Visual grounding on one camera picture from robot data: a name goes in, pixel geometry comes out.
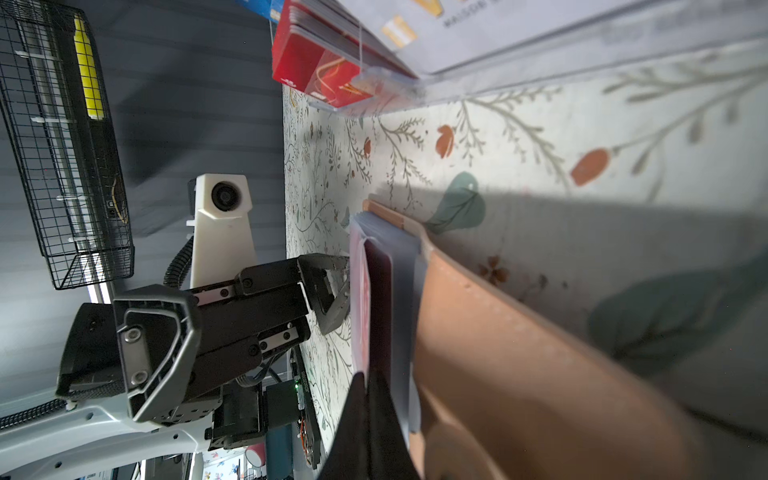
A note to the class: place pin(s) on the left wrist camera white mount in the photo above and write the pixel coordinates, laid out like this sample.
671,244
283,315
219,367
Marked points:
222,237

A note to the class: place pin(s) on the black wire basket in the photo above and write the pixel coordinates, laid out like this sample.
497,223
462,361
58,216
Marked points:
68,163

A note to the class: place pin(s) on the blue VIP card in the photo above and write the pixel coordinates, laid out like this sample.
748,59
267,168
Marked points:
269,9

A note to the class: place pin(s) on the white VIP diamond card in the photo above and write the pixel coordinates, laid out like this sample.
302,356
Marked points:
434,36

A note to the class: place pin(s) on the pink leather card wallet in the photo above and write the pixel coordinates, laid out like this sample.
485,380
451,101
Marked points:
486,388

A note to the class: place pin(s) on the clear acrylic card display stand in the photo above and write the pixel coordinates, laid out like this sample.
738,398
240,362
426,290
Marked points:
650,31

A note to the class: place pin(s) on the yellow tag on basket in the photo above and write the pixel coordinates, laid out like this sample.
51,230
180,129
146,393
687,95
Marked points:
87,70

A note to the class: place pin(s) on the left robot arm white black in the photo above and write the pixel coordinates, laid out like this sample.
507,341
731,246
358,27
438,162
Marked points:
65,439

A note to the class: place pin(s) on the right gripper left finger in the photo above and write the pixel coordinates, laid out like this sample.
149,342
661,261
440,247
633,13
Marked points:
348,457

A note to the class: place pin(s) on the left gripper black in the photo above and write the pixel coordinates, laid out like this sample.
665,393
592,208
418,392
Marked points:
201,355

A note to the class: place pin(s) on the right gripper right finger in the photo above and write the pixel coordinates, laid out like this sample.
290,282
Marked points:
389,457

